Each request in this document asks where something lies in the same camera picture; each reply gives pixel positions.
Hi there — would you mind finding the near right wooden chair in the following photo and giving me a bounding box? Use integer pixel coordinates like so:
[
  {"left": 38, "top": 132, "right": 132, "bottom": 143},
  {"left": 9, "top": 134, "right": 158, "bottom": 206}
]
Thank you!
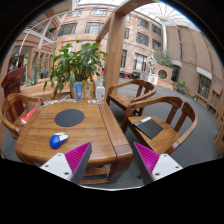
[{"left": 121, "top": 96, "right": 198, "bottom": 154}]

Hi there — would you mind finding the red book on chair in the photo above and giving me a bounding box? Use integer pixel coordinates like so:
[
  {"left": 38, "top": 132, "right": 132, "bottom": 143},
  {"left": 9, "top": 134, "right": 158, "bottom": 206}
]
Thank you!
[{"left": 21, "top": 108, "right": 36, "bottom": 125}]

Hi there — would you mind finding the wooden chair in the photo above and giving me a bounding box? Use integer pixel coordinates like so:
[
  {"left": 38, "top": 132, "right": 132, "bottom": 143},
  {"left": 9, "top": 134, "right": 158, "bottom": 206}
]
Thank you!
[
  {"left": 0, "top": 93, "right": 43, "bottom": 139},
  {"left": 121, "top": 96, "right": 198, "bottom": 154},
  {"left": 106, "top": 80, "right": 156, "bottom": 110}
]

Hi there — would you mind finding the black notebook on chair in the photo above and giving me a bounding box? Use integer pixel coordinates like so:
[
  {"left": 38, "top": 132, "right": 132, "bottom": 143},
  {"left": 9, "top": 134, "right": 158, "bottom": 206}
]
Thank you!
[{"left": 134, "top": 117, "right": 163, "bottom": 139}]

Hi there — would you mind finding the small yellow flower plant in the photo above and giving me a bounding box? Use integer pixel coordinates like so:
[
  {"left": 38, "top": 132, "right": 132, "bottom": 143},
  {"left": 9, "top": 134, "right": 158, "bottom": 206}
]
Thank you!
[{"left": 177, "top": 80, "right": 185, "bottom": 94}]

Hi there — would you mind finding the clear sanitizer bottle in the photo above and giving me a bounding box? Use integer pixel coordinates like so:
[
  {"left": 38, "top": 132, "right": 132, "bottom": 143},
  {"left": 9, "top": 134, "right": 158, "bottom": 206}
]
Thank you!
[{"left": 96, "top": 82, "right": 105, "bottom": 101}]

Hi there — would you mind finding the wooden pillar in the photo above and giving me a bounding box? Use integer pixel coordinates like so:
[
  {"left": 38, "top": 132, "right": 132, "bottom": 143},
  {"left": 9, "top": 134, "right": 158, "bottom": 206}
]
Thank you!
[{"left": 102, "top": 11, "right": 127, "bottom": 101}]

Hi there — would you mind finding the wooden table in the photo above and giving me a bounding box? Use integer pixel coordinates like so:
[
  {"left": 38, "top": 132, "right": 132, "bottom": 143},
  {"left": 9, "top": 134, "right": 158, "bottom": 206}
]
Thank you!
[{"left": 15, "top": 100, "right": 133, "bottom": 184}]

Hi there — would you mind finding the left wooden chair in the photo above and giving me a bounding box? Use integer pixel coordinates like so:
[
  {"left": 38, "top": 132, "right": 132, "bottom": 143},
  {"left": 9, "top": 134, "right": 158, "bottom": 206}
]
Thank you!
[{"left": 0, "top": 93, "right": 43, "bottom": 139}]

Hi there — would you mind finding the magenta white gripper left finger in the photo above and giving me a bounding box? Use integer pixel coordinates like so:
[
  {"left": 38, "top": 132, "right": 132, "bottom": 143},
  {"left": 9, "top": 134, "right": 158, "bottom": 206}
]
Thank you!
[{"left": 41, "top": 143, "right": 92, "bottom": 184}]

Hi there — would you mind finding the dark wooden lectern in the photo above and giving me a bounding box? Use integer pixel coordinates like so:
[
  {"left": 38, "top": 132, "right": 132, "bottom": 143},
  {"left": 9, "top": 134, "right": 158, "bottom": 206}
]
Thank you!
[{"left": 1, "top": 67, "right": 25, "bottom": 97}]

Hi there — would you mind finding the far right wooden chair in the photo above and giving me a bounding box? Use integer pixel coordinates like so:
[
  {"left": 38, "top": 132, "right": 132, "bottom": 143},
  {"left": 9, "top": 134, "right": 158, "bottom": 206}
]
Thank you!
[{"left": 106, "top": 80, "right": 156, "bottom": 110}]

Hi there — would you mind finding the round dark grey mouse pad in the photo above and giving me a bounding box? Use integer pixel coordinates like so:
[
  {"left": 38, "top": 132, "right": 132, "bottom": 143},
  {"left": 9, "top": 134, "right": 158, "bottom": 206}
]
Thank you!
[{"left": 54, "top": 109, "right": 84, "bottom": 127}]

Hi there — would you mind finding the blue tube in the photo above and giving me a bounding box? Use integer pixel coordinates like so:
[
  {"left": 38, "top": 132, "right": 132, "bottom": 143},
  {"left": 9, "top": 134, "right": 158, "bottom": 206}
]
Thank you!
[{"left": 75, "top": 83, "right": 82, "bottom": 101}]

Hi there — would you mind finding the yellow bottle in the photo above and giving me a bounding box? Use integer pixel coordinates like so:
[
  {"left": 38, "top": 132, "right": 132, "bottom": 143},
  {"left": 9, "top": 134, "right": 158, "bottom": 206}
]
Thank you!
[{"left": 84, "top": 77, "right": 93, "bottom": 99}]

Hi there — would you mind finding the green potted plant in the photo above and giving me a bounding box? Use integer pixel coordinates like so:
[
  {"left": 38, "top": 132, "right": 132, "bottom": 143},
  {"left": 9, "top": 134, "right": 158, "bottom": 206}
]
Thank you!
[{"left": 50, "top": 43, "right": 107, "bottom": 99}]

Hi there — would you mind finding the blue white computer mouse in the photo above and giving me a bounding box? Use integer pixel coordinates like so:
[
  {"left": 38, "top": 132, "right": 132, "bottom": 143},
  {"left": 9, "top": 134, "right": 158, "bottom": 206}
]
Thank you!
[{"left": 49, "top": 132, "right": 68, "bottom": 149}]

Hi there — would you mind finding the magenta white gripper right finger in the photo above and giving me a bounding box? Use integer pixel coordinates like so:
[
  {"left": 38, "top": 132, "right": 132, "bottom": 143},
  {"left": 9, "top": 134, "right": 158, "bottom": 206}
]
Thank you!
[{"left": 134, "top": 143, "right": 182, "bottom": 185}]

